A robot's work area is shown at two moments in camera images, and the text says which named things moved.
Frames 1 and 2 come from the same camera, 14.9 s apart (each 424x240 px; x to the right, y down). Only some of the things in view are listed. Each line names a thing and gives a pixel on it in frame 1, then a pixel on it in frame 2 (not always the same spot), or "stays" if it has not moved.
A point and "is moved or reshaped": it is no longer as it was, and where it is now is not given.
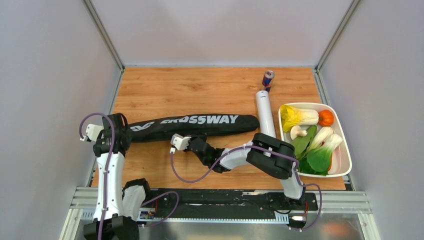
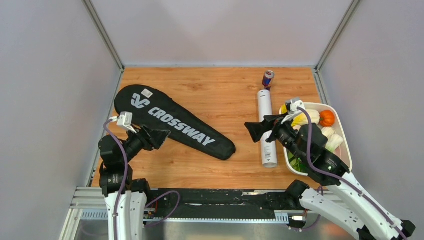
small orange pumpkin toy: [326, 117] stays
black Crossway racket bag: [198, 125] is moved or reshaped
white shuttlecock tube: [267, 125] stays
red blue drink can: [267, 79] stays
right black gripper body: [188, 149] → [283, 134]
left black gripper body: [128, 134] → [135, 143]
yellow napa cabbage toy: [292, 117] stays
